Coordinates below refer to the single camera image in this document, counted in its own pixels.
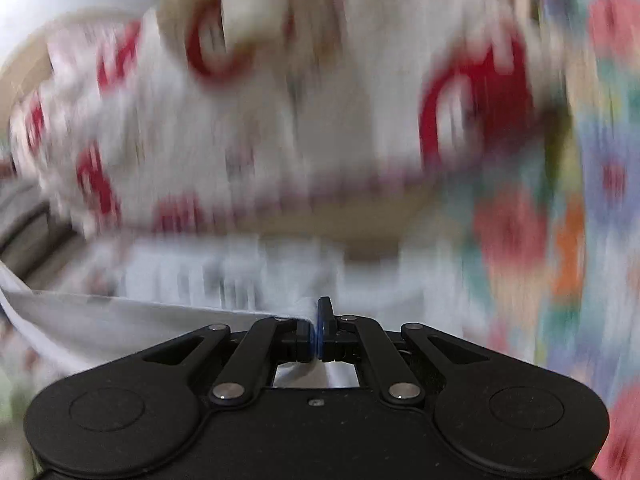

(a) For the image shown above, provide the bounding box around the light grey t-shirt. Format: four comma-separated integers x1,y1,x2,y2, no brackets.
0,237,361,391

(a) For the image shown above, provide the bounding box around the colourful floral blanket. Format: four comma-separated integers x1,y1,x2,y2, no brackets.
450,0,640,480

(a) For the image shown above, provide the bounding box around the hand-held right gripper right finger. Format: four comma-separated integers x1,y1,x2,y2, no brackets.
315,296,492,407

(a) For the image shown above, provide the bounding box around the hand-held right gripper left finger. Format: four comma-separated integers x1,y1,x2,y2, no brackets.
142,316,317,407

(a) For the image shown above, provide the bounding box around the stack of folded clothes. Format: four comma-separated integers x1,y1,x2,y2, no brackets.
0,180,76,281

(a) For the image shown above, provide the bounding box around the white quilt with red bears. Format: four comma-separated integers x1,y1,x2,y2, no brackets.
7,0,571,241

